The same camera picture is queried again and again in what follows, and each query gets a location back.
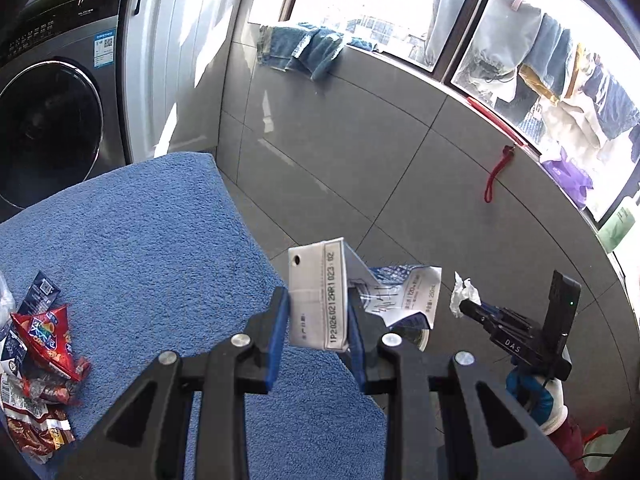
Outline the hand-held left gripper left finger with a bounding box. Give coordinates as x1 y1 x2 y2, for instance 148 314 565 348
57 287 291 480

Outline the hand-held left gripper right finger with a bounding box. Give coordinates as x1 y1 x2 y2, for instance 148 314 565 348
346 287 576 480

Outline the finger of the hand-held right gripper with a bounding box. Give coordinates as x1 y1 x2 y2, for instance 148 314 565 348
482 305 531 328
459 299 501 336

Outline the white tissue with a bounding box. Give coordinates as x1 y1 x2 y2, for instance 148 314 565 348
450 271 482 318

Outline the white milk carton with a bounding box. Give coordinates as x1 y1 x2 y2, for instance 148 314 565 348
287 236 443 352

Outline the white round bin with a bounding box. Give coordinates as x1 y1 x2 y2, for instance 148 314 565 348
392 327 430 353

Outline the clear plastic bag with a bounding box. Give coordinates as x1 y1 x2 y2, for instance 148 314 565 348
0 271 17 333

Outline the person's right forearm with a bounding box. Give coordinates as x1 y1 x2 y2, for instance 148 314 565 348
547 412 608 480

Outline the person's right hand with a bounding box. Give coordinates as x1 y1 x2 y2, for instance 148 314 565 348
505 366 571 435

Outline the white plastic bag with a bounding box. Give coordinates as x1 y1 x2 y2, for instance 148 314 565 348
580 426 633 473

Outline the green packet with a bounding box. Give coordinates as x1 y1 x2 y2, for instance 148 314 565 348
596 205 636 255

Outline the purple bag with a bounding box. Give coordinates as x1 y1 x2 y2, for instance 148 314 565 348
540 146 596 211

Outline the blue terry towel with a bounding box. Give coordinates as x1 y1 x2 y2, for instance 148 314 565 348
0 151 388 480

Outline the red plastic bar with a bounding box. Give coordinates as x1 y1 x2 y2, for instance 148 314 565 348
468 97 529 147

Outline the red snack bag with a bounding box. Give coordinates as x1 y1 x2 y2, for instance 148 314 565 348
11 305 92 382

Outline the small red wrapper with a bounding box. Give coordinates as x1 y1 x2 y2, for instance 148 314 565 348
20 374 83 407

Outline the dark blue wrapper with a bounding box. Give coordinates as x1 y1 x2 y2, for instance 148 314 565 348
16 270 62 318

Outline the brown snack packet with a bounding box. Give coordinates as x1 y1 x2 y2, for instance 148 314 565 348
2 402 77 458

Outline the white blue wrapper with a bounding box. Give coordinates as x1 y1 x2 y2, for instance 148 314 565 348
0 332 28 378

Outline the row of hanging clothes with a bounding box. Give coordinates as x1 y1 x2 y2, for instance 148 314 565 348
424 0 640 161

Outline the white cabinet door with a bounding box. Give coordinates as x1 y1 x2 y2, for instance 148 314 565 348
122 0 251 166

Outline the blue cloth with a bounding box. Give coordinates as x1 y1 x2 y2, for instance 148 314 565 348
256 22 381 82

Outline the dark grey washing machine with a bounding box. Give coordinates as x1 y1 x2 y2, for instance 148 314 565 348
0 0 128 223

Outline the red braided rope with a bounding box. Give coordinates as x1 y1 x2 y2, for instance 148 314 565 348
482 145 516 204

